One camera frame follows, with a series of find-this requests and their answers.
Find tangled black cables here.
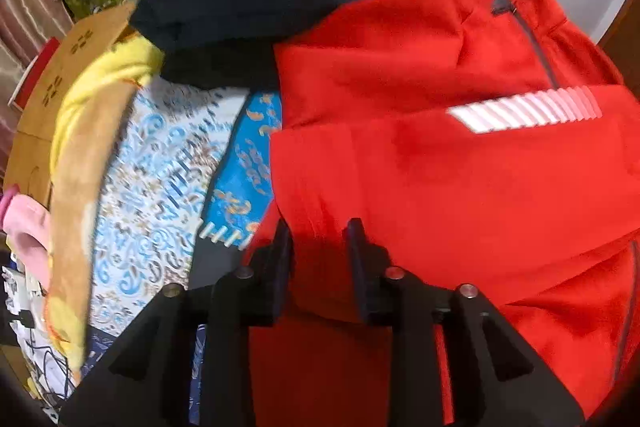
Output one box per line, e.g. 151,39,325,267
10,337,76,413

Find blue patchwork bedspread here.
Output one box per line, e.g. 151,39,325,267
85,0,531,427

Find yellow blanket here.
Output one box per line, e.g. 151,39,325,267
42,34,166,388

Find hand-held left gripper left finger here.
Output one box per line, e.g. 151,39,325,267
59,219,296,427

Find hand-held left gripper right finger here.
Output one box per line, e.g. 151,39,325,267
346,218,586,427

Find wooden folding bed table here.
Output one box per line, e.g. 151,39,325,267
2,2,146,212

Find red zip jacket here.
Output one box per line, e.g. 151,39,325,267
247,0,640,427

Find dark navy folded garment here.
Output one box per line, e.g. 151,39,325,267
129,0,416,92

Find brown striped curtain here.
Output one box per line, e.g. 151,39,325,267
0,0,71,78

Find pink plush toy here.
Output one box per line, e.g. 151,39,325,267
0,187,53,288

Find red box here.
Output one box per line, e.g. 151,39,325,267
9,37,61,110

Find brown wooden door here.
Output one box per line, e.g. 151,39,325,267
597,0,640,82

